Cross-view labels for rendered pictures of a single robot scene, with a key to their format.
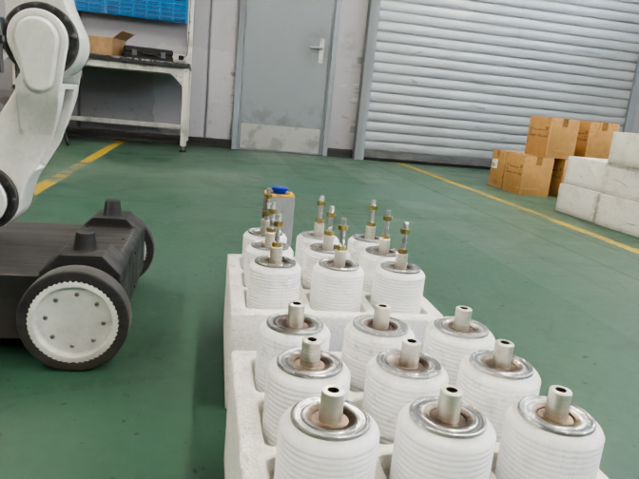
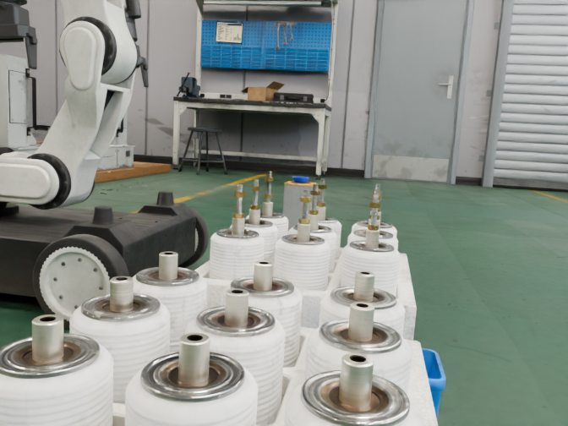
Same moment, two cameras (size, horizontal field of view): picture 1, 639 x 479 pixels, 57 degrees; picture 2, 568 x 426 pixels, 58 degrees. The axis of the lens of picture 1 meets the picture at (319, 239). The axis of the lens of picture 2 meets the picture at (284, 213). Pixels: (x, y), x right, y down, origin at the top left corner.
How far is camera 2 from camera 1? 0.41 m
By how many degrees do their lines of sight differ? 21
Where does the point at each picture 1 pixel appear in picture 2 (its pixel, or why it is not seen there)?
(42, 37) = (83, 44)
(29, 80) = (73, 80)
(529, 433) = (291, 413)
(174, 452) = not seen: hidden behind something
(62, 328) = (68, 290)
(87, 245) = (101, 219)
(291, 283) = (245, 254)
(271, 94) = (401, 128)
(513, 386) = not seen: hidden behind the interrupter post
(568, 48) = not seen: outside the picture
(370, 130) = (499, 159)
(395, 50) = (526, 81)
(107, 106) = (263, 144)
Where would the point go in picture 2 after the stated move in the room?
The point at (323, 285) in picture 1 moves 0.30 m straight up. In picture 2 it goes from (280, 259) to (291, 78)
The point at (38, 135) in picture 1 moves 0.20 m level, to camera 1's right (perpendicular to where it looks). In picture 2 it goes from (85, 128) to (154, 133)
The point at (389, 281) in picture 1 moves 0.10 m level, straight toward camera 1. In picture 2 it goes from (352, 259) to (326, 271)
